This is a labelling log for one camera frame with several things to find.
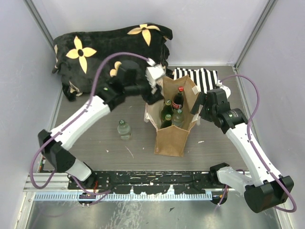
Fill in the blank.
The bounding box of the green Perrier bottle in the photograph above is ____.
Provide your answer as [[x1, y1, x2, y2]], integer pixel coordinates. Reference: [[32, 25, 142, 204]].
[[161, 114, 172, 129]]

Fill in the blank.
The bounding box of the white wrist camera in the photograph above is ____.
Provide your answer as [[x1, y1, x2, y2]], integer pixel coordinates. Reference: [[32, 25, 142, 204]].
[[145, 64, 165, 88], [216, 80, 231, 98]]

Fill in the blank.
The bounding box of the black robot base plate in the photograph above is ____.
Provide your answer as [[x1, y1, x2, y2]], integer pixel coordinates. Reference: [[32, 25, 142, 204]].
[[68, 170, 225, 195]]

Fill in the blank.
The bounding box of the black plush flower pillow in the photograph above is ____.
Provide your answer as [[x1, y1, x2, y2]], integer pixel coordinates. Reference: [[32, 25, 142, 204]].
[[52, 22, 173, 102]]

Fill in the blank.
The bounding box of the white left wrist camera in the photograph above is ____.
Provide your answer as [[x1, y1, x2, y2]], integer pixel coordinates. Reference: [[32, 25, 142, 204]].
[[145, 64, 165, 88]]

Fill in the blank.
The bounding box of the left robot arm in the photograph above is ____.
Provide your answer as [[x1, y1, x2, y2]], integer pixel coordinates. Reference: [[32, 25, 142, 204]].
[[38, 61, 165, 189]]

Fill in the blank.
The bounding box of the brown canvas tote bag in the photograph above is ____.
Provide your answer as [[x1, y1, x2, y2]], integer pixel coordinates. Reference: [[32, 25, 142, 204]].
[[144, 75, 199, 157]]

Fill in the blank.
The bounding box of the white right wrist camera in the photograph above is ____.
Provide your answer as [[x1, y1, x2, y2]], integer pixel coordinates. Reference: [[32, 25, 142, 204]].
[[216, 80, 231, 98]]

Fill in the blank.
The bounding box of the black white striped cloth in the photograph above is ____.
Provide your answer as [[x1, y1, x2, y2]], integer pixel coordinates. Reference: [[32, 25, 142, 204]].
[[169, 68, 219, 93]]

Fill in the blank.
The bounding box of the aluminium frame rail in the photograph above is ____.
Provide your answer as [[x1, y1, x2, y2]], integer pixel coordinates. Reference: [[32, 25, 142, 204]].
[[23, 171, 286, 201]]

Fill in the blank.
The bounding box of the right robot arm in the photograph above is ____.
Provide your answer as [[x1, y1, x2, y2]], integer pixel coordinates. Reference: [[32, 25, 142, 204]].
[[191, 88, 294, 213]]

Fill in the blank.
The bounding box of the clear Chang soda bottle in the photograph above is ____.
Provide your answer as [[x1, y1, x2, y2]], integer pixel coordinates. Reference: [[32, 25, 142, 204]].
[[172, 109, 184, 128]]

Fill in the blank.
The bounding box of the Coca-Cola glass bottle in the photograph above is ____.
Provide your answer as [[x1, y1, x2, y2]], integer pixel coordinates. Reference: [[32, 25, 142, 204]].
[[172, 86, 184, 110]]

